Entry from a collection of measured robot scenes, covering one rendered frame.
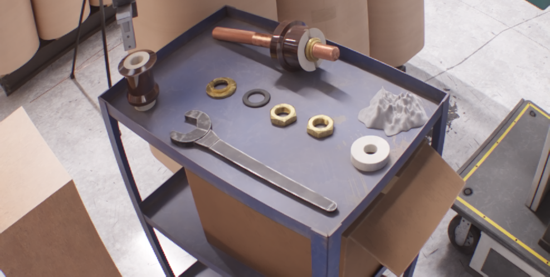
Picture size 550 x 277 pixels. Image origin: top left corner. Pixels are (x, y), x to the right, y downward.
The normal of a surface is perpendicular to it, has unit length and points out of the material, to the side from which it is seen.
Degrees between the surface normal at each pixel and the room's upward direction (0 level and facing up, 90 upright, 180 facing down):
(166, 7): 90
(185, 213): 0
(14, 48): 90
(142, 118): 0
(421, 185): 26
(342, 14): 90
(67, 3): 90
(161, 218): 0
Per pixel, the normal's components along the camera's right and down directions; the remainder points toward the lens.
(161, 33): -0.51, 0.58
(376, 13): -0.24, 0.64
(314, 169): -0.07, -0.77
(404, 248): 0.28, -0.53
